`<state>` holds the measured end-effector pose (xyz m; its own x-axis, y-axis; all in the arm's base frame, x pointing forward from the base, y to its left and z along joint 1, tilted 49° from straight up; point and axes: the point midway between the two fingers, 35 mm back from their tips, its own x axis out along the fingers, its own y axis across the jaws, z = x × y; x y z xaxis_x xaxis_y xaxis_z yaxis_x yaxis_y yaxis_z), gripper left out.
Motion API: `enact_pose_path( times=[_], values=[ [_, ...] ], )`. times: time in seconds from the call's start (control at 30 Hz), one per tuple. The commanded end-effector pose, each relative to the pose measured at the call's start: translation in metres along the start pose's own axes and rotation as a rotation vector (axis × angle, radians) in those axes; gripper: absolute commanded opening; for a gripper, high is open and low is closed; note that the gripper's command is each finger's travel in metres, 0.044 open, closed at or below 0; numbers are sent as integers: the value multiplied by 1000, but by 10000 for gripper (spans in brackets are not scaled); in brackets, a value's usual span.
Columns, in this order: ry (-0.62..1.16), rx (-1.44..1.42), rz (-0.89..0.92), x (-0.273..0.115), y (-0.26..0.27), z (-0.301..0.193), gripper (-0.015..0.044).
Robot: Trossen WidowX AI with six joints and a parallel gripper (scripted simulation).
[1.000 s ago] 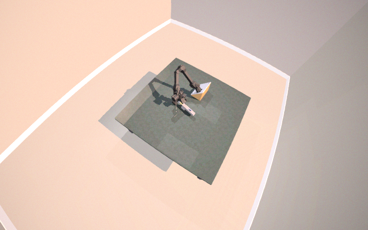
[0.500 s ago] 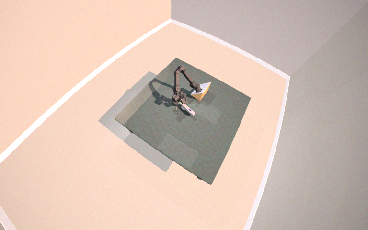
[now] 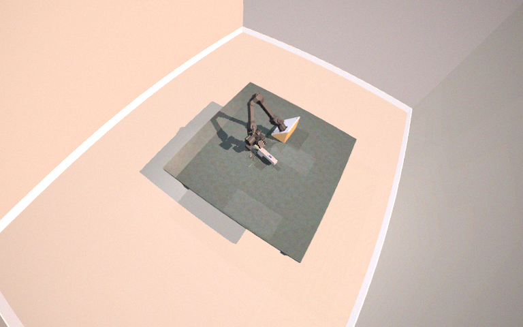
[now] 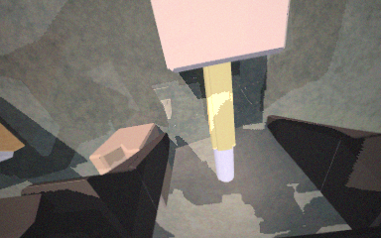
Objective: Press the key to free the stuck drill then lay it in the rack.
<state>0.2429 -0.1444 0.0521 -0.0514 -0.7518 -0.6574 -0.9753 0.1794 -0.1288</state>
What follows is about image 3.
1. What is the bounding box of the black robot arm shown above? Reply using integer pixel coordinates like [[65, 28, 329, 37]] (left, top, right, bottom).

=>
[[245, 93, 288, 149]]

